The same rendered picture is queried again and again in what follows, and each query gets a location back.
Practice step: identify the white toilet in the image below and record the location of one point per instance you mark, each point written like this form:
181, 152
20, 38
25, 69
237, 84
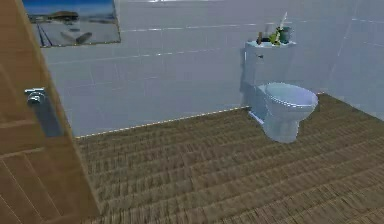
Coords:
280, 100

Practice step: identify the brown small bottle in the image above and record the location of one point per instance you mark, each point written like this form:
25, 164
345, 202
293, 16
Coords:
259, 38

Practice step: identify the teal cup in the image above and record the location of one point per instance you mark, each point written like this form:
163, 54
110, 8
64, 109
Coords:
285, 34

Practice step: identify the framed beach picture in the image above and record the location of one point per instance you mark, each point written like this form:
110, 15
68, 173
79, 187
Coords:
73, 23

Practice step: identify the brown wooden room door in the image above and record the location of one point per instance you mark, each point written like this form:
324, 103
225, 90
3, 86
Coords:
26, 173

